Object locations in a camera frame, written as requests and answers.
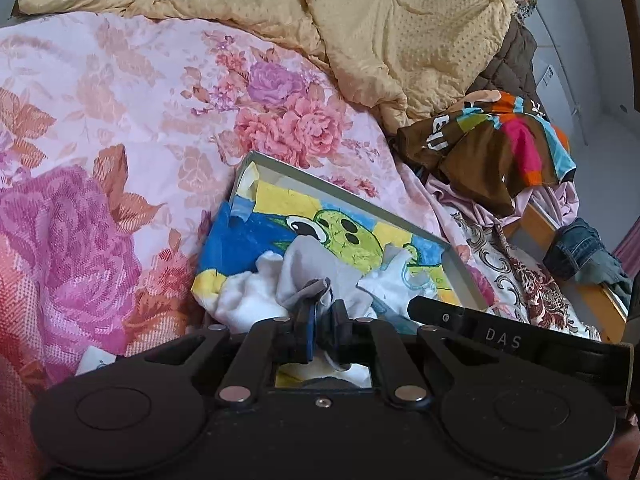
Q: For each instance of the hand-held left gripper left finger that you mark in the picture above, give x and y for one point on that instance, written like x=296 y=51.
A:
x=310 y=330

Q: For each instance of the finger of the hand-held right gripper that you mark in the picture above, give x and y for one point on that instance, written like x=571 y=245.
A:
x=440 y=312

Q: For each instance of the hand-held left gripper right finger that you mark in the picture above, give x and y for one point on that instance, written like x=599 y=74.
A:
x=335 y=335

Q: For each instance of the white sock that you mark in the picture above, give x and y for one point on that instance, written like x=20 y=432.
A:
x=395 y=285

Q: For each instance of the grey cloth garment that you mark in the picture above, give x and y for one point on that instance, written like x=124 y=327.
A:
x=310 y=265

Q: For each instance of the white waffle towel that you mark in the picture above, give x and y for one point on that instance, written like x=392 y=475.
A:
x=245 y=300

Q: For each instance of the grey shallow box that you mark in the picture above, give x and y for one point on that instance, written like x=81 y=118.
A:
x=350 y=204

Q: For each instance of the grey-green garment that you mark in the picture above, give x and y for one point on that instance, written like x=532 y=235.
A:
x=605 y=270

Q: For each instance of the blue jeans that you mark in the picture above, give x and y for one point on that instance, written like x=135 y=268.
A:
x=575 y=245

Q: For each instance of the yellow blue cartoon cloth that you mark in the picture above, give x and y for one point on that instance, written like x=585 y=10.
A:
x=235 y=245

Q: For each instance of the lilac cloth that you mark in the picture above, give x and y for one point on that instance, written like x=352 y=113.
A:
x=565 y=200

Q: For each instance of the brown multicolour striped garment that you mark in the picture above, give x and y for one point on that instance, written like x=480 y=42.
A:
x=475 y=160

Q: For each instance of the white air conditioner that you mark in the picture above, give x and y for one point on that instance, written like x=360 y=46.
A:
x=555 y=90

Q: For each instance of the brown quilted coat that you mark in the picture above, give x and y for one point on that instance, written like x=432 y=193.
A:
x=515 y=60

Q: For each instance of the beige dotted quilt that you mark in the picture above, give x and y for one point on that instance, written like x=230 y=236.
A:
x=375 y=35

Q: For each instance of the pink floral quilt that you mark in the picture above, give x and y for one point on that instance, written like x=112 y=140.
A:
x=100 y=135

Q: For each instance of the wooden bed frame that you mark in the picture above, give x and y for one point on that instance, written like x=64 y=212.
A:
x=540 y=225

